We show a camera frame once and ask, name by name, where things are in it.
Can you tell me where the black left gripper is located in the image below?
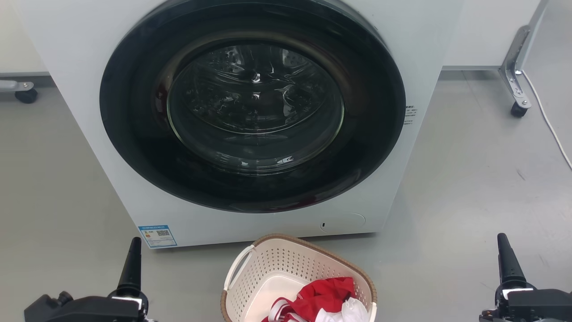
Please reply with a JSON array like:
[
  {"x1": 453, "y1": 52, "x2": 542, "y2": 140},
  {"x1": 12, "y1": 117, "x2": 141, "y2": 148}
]
[{"x1": 24, "y1": 237, "x2": 149, "y2": 322}]

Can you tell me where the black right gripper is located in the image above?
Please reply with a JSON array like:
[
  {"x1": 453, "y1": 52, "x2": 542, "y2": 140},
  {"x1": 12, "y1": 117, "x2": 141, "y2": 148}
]
[{"x1": 479, "y1": 233, "x2": 572, "y2": 322}]

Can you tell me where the cream perforated laundry basket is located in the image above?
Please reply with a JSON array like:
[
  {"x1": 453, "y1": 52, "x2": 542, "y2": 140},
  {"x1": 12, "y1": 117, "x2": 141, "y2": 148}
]
[{"x1": 220, "y1": 233, "x2": 378, "y2": 322}]

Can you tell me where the blue energy label sticker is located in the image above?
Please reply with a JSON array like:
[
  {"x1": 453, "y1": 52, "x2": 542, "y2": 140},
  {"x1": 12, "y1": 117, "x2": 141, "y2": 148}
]
[{"x1": 138, "y1": 225, "x2": 178, "y2": 249}]

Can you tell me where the round black glass washer door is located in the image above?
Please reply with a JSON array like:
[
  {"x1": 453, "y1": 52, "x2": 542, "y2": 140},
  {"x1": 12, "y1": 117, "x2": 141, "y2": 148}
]
[{"x1": 99, "y1": 0, "x2": 407, "y2": 214}]

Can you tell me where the white front-load washing machine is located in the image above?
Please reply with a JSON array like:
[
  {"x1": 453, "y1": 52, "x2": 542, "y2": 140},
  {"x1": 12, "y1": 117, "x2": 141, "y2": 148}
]
[{"x1": 16, "y1": 0, "x2": 465, "y2": 249}]

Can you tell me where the oval washer filter flap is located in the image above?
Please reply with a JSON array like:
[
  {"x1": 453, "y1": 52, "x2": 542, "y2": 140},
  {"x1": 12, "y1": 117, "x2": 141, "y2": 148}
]
[{"x1": 320, "y1": 213, "x2": 366, "y2": 233}]

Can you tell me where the red garment with white stripes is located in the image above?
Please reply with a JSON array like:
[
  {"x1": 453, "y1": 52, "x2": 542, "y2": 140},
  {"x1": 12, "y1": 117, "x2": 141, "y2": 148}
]
[{"x1": 261, "y1": 277, "x2": 357, "y2": 322}]

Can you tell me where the white panel board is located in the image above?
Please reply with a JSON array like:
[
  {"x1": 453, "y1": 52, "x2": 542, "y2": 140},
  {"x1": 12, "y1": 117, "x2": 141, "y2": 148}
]
[
  {"x1": 442, "y1": 0, "x2": 544, "y2": 71},
  {"x1": 0, "y1": 0, "x2": 50, "y2": 77}
]

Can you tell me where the white power cable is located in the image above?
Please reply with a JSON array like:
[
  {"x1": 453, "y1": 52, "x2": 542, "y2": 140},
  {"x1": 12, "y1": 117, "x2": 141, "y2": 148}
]
[{"x1": 520, "y1": 70, "x2": 572, "y2": 171}]

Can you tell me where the metal caster frame right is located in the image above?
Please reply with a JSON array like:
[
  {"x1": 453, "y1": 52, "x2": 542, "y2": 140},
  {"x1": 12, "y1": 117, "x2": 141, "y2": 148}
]
[{"x1": 499, "y1": 0, "x2": 551, "y2": 110}]

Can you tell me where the grey metal caster bracket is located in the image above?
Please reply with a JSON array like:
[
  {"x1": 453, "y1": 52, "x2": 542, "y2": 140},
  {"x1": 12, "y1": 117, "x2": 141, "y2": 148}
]
[{"x1": 0, "y1": 80, "x2": 35, "y2": 93}]

